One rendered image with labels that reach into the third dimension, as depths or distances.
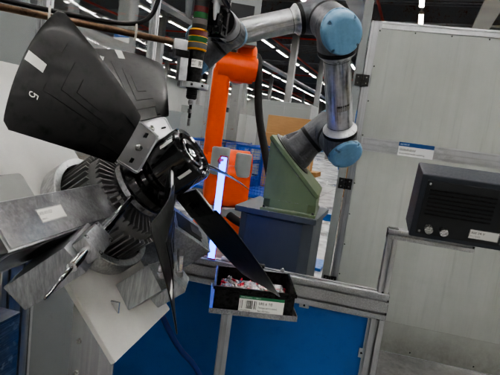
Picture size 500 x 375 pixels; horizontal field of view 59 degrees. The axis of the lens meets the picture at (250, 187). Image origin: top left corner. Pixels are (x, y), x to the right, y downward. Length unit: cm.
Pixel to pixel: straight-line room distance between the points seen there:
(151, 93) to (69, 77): 31
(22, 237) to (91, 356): 41
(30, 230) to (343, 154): 108
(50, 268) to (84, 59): 34
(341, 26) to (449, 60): 159
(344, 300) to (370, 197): 146
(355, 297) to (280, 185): 47
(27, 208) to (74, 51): 27
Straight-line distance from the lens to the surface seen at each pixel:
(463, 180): 129
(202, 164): 95
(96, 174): 93
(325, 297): 139
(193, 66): 101
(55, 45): 79
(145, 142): 89
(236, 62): 501
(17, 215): 71
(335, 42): 133
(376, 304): 139
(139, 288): 96
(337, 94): 143
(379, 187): 277
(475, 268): 296
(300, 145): 164
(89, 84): 80
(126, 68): 110
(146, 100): 103
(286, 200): 158
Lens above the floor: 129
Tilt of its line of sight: 8 degrees down
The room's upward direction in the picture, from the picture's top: 8 degrees clockwise
